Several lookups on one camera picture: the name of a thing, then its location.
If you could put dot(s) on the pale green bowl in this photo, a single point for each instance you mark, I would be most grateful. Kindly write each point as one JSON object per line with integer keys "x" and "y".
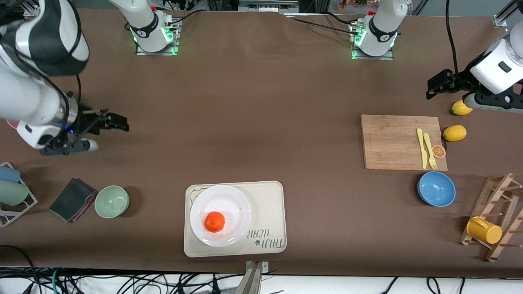
{"x": 112, "y": 201}

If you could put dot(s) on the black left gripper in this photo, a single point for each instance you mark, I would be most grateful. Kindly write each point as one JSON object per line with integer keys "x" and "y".
{"x": 459, "y": 81}

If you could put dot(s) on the grey metal box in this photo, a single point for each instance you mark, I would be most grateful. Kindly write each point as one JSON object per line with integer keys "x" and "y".
{"x": 267, "y": 6}

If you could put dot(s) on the toy orange slice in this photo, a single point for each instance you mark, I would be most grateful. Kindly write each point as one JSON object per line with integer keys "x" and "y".
{"x": 439, "y": 151}

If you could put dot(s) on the orange fruit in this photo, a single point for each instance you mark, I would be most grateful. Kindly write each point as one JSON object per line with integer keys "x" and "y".
{"x": 215, "y": 222}

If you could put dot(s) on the yellow plastic fork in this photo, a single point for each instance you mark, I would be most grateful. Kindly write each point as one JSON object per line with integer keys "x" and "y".
{"x": 429, "y": 149}

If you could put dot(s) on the dark grey folded cloth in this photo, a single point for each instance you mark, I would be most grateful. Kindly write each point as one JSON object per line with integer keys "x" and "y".
{"x": 71, "y": 200}

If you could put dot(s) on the yellow lemon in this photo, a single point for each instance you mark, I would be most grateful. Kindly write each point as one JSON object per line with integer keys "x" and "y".
{"x": 454, "y": 133}
{"x": 458, "y": 108}

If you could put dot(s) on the yellow plastic knife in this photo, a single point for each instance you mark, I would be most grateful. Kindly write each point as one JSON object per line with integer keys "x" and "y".
{"x": 421, "y": 147}

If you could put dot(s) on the white round plate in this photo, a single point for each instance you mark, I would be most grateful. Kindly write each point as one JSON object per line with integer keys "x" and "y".
{"x": 229, "y": 204}

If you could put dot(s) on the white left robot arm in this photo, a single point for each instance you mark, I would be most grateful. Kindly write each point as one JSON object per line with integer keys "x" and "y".
{"x": 496, "y": 69}

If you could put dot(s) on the bamboo cutting board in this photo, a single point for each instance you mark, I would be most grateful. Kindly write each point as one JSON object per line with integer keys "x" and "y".
{"x": 392, "y": 143}

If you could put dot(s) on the pale green cup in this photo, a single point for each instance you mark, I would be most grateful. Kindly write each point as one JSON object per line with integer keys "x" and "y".
{"x": 12, "y": 192}

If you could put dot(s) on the aluminium corner bar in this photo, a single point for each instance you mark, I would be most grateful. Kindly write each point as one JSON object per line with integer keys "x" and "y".
{"x": 501, "y": 18}

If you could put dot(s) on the aluminium profile post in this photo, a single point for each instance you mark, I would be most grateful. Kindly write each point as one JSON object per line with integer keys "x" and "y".
{"x": 252, "y": 279}

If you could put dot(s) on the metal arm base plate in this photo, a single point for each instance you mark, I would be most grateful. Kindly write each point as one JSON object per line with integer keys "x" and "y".
{"x": 157, "y": 53}
{"x": 374, "y": 58}

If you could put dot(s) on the blue bowl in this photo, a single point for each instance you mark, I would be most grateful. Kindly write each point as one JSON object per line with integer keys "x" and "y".
{"x": 436, "y": 189}

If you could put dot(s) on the cream tray with bear print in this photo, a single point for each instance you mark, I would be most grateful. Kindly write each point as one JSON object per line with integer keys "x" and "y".
{"x": 265, "y": 204}

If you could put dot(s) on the wooden mug rack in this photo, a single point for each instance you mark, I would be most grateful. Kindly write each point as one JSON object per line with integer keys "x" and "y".
{"x": 500, "y": 249}

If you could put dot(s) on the light blue cup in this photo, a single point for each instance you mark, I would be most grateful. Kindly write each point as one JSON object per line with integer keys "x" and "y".
{"x": 9, "y": 174}

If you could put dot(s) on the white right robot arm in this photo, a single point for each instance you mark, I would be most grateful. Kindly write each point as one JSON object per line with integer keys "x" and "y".
{"x": 45, "y": 41}

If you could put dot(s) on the yellow mug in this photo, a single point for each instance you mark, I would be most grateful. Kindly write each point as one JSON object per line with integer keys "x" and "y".
{"x": 484, "y": 230}

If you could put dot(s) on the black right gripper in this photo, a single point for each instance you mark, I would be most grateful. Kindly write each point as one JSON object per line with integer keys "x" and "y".
{"x": 88, "y": 121}

